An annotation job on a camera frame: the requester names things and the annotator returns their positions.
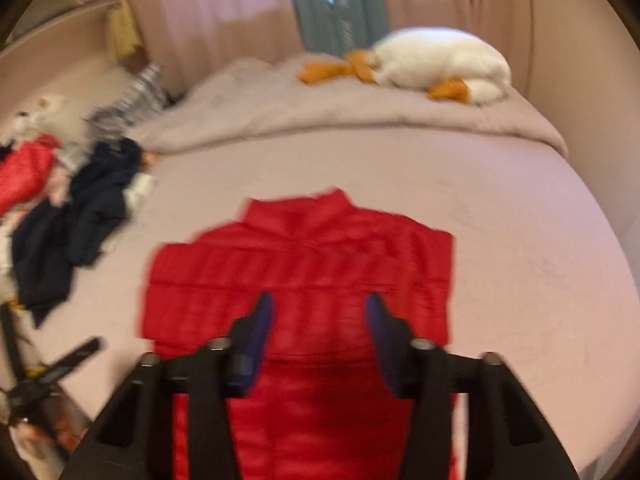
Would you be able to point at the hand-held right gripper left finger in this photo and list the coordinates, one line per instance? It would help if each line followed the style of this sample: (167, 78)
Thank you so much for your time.
(257, 330)

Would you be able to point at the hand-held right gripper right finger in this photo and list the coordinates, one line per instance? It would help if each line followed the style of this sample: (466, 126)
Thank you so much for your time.
(382, 340)

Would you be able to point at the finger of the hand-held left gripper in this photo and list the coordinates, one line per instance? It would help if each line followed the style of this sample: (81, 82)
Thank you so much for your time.
(70, 360)

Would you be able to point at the red puffer jacket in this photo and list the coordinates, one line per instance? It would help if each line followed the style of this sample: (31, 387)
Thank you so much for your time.
(300, 270)
(25, 170)

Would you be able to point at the orange printed cloth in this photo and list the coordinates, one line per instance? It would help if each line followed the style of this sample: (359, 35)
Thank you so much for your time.
(55, 425)

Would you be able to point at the navy garment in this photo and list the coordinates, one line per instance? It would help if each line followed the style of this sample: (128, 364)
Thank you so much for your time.
(65, 240)

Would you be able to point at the white cloth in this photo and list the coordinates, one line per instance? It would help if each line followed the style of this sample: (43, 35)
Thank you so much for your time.
(141, 191)

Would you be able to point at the folded red puffer jacket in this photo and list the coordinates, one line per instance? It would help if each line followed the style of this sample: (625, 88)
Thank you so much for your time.
(25, 170)

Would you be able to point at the grey duvet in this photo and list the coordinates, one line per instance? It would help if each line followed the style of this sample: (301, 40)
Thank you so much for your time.
(325, 110)

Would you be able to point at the white plush toys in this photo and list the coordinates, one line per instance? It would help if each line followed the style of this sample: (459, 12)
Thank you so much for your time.
(42, 112)

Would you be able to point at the plaid pillow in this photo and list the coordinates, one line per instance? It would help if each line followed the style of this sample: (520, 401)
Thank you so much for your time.
(132, 97)

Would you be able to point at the white goose plush toy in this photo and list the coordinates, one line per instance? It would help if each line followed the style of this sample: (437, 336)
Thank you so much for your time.
(440, 60)

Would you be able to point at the pink curtain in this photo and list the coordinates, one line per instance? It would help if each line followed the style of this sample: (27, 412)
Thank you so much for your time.
(210, 15)
(465, 5)

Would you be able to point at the teal curtain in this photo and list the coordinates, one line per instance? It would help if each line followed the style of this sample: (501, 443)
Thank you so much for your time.
(305, 5)
(360, 5)

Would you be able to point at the yellow tassel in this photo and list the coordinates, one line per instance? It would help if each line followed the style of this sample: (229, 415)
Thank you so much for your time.
(122, 30)

